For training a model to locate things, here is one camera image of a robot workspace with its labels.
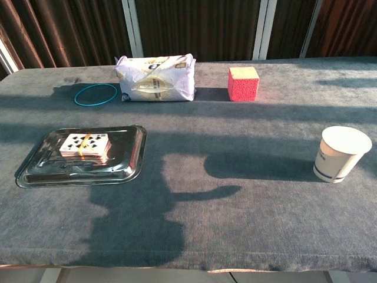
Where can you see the white paper cup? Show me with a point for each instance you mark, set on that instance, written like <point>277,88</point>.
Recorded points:
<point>338,159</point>

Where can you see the grey table cloth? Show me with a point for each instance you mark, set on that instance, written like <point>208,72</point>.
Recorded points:
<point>188,206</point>

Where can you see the white tissue pack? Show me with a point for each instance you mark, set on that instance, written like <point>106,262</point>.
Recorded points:
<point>156,79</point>

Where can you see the red foam cube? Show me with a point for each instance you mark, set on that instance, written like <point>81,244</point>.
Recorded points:
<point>243,88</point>

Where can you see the playing card deck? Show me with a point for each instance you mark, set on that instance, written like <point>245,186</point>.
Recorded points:
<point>97,146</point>

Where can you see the shiny metal tray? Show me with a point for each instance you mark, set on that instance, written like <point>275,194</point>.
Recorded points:
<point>88,171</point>

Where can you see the yellow rubber band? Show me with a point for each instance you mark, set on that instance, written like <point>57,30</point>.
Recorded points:
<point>84,143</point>

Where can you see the white window frame post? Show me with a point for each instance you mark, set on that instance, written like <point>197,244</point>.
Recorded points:
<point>310,29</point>
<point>263,29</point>
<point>6,59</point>
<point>133,28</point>

